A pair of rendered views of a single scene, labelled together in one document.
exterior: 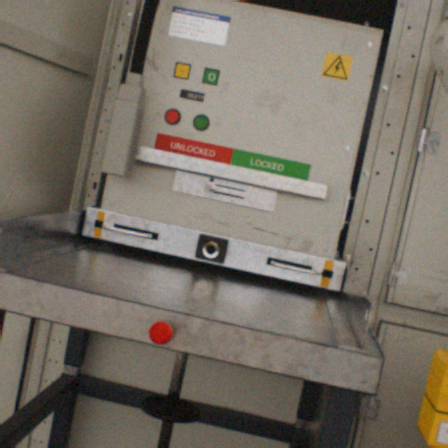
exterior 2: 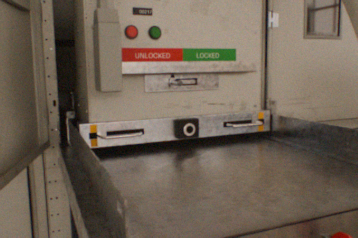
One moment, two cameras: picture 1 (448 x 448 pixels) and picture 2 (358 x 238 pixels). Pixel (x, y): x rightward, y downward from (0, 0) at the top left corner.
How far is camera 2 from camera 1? 88 cm
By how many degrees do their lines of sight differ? 26
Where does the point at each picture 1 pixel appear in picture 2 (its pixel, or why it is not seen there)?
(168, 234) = (151, 127)
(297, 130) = (222, 25)
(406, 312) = not seen: hidden behind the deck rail
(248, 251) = (210, 122)
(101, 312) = not seen: outside the picture
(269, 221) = (217, 96)
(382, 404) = not seen: hidden behind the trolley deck
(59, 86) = (13, 23)
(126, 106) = (110, 28)
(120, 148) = (114, 67)
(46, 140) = (15, 75)
